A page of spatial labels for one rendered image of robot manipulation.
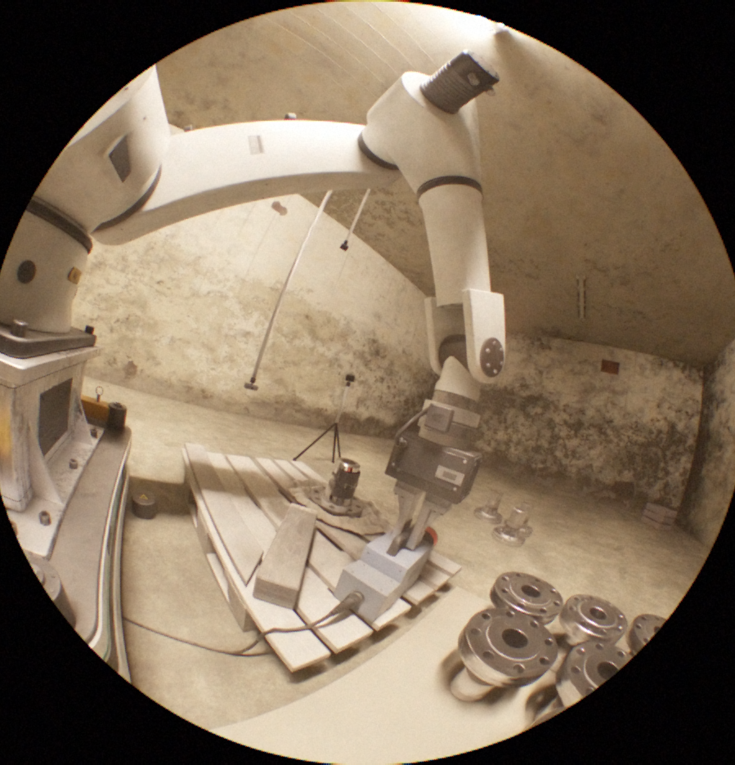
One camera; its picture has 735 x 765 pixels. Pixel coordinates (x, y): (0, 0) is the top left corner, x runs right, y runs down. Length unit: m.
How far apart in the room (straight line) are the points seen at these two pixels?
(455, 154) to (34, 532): 1.16
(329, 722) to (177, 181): 1.27
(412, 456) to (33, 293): 0.92
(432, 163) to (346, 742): 1.36
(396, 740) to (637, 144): 3.14
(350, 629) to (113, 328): 3.06
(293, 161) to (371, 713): 1.37
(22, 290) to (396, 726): 1.12
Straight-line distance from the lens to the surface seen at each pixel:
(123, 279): 3.18
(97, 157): 0.55
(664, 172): 2.87
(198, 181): 0.76
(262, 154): 0.81
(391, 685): 0.84
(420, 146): 0.78
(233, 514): 1.01
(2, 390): 0.53
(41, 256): 0.62
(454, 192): 0.79
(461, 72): 0.75
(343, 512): 1.18
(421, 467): 0.70
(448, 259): 0.72
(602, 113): 2.50
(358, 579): 0.73
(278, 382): 3.49
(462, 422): 0.67
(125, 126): 0.56
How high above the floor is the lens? 0.71
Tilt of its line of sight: 2 degrees up
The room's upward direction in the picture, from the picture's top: 17 degrees clockwise
